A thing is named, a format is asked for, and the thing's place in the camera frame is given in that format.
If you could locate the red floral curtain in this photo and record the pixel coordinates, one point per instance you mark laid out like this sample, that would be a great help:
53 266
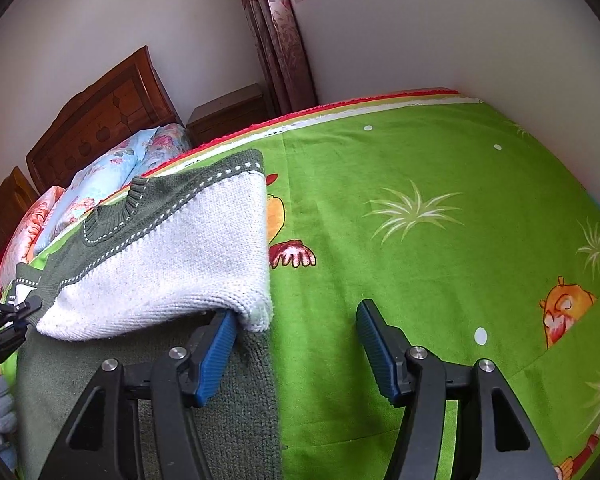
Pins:
288 80

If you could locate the pink floral quilt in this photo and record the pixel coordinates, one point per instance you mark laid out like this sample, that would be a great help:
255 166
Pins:
26 233

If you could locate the small wooden headboard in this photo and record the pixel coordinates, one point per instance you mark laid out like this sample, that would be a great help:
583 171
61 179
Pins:
17 195

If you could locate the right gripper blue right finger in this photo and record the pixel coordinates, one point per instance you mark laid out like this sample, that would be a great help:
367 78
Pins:
385 347

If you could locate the large wooden headboard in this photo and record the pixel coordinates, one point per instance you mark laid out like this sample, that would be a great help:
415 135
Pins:
128 98

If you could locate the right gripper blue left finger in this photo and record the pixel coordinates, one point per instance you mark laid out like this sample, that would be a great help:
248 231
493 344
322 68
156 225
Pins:
208 351

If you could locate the blue floral quilt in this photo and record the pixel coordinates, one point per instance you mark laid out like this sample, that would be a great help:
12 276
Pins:
142 152

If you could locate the green cartoon bed sheet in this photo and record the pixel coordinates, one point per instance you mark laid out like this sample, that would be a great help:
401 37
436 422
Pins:
465 231

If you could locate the green and white knit sweater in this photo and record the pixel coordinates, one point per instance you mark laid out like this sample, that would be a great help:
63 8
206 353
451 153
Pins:
132 281

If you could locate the dark wooden nightstand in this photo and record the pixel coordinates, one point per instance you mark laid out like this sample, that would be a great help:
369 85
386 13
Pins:
227 114

